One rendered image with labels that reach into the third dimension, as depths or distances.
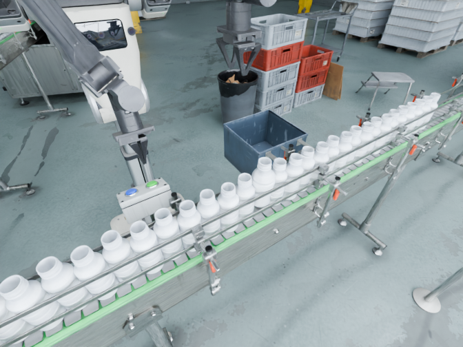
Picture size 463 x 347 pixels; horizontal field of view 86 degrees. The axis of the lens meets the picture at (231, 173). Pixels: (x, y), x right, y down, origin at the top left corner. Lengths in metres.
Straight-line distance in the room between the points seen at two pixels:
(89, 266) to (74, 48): 0.44
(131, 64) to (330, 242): 1.73
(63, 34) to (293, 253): 1.75
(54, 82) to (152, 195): 3.76
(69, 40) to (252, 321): 1.56
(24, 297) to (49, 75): 3.88
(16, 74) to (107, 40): 3.56
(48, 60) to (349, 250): 4.11
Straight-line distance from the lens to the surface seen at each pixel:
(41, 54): 4.29
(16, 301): 0.65
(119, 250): 0.62
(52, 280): 0.64
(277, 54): 3.01
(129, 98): 0.61
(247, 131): 1.45
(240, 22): 0.64
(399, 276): 2.13
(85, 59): 0.65
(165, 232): 0.62
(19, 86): 4.56
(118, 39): 0.99
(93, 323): 0.75
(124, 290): 0.72
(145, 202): 0.73
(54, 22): 0.61
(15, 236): 2.56
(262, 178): 0.69
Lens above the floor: 1.62
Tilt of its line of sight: 41 degrees down
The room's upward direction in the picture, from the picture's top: straight up
